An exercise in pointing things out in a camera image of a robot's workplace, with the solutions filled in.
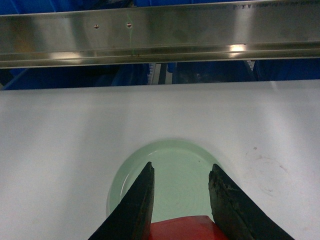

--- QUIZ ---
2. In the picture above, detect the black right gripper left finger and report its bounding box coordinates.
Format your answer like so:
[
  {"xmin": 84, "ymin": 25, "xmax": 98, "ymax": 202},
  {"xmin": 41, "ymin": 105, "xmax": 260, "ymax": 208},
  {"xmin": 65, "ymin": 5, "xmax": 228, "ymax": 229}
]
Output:
[{"xmin": 89, "ymin": 162, "xmax": 155, "ymax": 240}]

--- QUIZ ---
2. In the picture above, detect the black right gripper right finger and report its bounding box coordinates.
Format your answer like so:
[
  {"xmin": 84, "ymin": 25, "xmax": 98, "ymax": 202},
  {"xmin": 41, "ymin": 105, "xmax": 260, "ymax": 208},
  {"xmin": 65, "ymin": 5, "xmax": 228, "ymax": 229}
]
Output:
[{"xmin": 208, "ymin": 163, "xmax": 293, "ymax": 240}]

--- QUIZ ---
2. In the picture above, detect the red toy block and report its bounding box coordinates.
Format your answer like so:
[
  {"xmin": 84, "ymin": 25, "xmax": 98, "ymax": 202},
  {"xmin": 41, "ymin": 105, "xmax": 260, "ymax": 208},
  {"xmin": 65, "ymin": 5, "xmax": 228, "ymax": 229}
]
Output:
[{"xmin": 148, "ymin": 215, "xmax": 227, "ymax": 240}]

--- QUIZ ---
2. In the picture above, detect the light green plate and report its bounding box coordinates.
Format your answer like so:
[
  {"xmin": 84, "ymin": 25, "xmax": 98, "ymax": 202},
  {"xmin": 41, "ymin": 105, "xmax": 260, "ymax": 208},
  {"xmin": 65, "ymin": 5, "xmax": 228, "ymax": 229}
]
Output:
[{"xmin": 106, "ymin": 139, "xmax": 218, "ymax": 223}]

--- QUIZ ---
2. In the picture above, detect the small blue bin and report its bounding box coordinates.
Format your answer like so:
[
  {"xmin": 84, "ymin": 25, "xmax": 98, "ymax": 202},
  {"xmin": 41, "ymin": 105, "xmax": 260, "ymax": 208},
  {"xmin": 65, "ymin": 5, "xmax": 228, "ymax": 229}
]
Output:
[{"xmin": 167, "ymin": 60, "xmax": 256, "ymax": 84}]

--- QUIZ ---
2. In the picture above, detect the blue bin far right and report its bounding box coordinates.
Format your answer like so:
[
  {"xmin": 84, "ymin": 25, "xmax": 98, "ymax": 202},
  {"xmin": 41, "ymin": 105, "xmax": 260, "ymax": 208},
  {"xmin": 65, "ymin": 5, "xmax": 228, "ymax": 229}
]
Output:
[{"xmin": 253, "ymin": 58, "xmax": 320, "ymax": 81}]

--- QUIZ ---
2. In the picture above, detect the dark blue bin centre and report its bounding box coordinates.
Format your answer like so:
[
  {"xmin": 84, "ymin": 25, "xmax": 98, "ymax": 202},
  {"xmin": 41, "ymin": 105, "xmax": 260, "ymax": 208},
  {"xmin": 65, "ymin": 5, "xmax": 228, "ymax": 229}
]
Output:
[{"xmin": 2, "ymin": 63, "xmax": 150, "ymax": 90}]

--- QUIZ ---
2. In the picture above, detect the stainless steel shelf rail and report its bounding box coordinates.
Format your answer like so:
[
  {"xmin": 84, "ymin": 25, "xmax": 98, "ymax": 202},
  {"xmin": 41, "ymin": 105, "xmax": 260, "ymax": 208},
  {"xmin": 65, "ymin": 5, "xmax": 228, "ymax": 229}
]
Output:
[{"xmin": 0, "ymin": 0, "xmax": 320, "ymax": 69}]

